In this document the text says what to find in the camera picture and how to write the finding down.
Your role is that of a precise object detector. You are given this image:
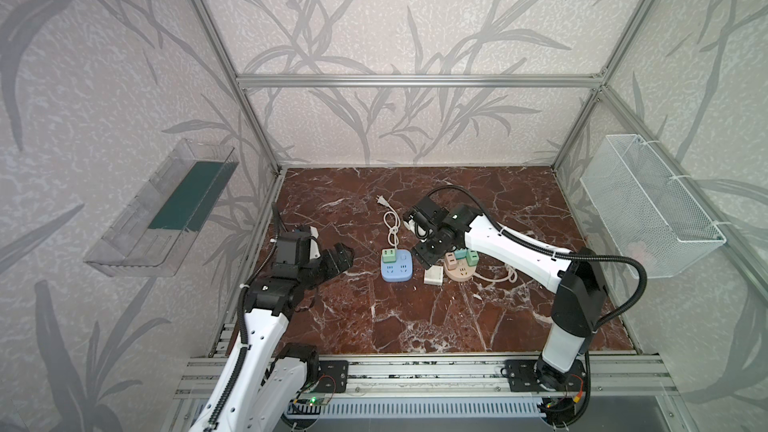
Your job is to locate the pink plug adapter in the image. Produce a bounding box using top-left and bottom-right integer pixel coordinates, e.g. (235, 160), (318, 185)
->
(443, 253), (458, 271)

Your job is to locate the green plug adapter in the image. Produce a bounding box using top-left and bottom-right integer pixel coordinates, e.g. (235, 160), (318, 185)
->
(381, 248), (398, 264)
(465, 250), (480, 267)

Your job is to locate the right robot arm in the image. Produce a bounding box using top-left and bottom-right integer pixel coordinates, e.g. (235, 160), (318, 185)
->
(403, 185), (648, 391)

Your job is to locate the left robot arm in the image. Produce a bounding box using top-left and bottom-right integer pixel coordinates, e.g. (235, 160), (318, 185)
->
(191, 205), (355, 431)

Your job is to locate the white plug adapter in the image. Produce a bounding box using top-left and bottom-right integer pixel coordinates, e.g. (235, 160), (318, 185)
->
(423, 265), (444, 286)

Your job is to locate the pink round power strip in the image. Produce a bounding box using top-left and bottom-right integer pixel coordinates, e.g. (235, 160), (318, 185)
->
(443, 261), (476, 282)

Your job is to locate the blue square power strip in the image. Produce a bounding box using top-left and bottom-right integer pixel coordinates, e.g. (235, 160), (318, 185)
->
(380, 249), (413, 283)

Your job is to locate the white cable of blue strip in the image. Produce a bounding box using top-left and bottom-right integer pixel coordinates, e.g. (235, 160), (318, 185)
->
(375, 194), (402, 250)

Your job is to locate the pink cable with plug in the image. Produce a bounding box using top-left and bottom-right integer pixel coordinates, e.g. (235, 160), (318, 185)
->
(473, 263), (518, 286)

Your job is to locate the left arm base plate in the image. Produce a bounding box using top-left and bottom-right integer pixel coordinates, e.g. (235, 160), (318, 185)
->
(304, 360), (350, 394)

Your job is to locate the clear plastic wall tray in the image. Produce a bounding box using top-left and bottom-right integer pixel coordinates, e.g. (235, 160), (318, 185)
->
(84, 139), (239, 277)

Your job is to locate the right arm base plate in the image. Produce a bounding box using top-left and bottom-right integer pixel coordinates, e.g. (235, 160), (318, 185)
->
(501, 359), (587, 393)

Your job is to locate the white wire basket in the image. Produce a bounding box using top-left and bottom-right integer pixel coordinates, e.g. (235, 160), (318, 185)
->
(581, 134), (726, 279)

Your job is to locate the aluminium frame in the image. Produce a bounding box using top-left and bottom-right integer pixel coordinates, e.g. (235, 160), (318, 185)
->
(192, 0), (767, 431)

